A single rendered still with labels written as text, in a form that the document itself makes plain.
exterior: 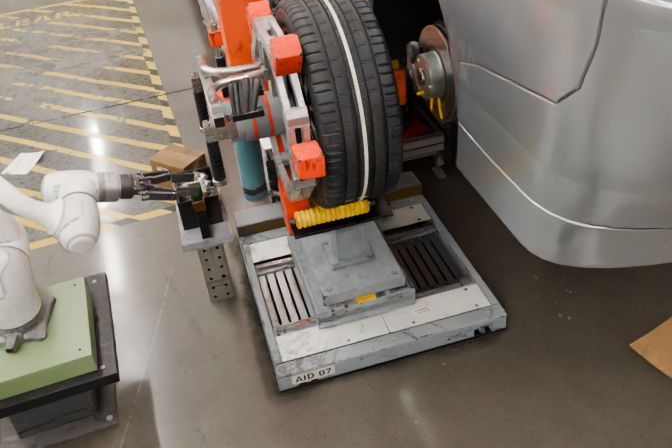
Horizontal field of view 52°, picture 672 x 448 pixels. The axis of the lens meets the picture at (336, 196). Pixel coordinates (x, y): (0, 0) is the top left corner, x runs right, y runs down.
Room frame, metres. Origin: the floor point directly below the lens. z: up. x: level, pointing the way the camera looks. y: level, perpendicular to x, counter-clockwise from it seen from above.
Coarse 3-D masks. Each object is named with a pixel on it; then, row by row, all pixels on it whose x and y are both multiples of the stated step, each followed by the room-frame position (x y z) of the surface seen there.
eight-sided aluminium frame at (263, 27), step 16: (272, 16) 2.01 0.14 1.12; (256, 32) 1.98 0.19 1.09; (272, 32) 1.95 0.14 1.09; (256, 48) 2.08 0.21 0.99; (288, 112) 1.66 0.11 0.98; (304, 112) 1.66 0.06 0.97; (288, 128) 1.64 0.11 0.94; (304, 128) 1.65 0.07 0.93; (272, 144) 2.04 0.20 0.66; (288, 144) 1.67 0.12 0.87; (288, 160) 1.99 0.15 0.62; (288, 192) 1.79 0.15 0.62; (304, 192) 1.77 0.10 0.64
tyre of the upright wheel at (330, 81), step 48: (288, 0) 1.97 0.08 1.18; (336, 0) 1.93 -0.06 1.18; (336, 48) 1.75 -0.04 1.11; (384, 48) 1.76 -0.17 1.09; (336, 96) 1.66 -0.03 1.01; (384, 96) 1.67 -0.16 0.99; (336, 144) 1.62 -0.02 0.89; (384, 144) 1.64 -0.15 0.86; (336, 192) 1.64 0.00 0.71; (384, 192) 1.72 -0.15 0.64
